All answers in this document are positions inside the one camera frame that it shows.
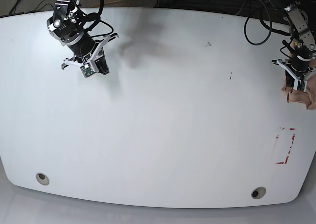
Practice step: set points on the right table grommet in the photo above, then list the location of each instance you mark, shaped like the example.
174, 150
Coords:
258, 193

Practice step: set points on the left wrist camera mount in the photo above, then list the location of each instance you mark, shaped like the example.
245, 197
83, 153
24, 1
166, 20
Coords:
300, 83

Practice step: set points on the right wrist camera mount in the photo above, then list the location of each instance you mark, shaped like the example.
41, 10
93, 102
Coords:
87, 64

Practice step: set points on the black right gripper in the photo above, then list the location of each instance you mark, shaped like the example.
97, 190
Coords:
83, 47

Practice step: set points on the red tape rectangle marking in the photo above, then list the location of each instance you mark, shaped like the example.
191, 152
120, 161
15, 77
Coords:
283, 145

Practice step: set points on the peach t-shirt with emoji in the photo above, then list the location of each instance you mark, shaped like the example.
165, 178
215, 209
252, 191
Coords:
308, 98

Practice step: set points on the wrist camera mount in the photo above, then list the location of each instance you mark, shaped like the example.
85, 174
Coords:
300, 83
87, 64

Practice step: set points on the left table grommet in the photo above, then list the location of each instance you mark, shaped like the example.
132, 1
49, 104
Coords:
42, 179

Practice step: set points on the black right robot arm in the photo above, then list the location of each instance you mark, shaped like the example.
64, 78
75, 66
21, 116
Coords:
84, 34

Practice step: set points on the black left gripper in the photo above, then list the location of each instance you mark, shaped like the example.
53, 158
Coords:
301, 67

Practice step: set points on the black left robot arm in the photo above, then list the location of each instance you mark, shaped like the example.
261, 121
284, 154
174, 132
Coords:
301, 19

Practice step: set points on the table grommet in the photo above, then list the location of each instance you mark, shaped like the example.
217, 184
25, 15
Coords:
258, 193
42, 179

